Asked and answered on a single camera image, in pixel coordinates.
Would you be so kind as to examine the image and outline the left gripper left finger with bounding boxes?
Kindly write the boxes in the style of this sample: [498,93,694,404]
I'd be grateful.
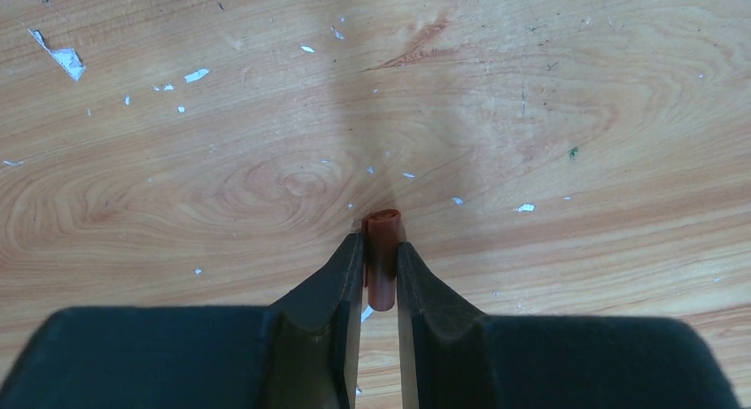
[1,234,364,408]

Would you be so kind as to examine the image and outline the brown marker cap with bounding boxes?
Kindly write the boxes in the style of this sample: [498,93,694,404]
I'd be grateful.
[360,209,406,312]

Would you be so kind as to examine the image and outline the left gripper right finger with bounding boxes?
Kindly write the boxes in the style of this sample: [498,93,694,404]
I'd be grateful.
[397,243,739,408]

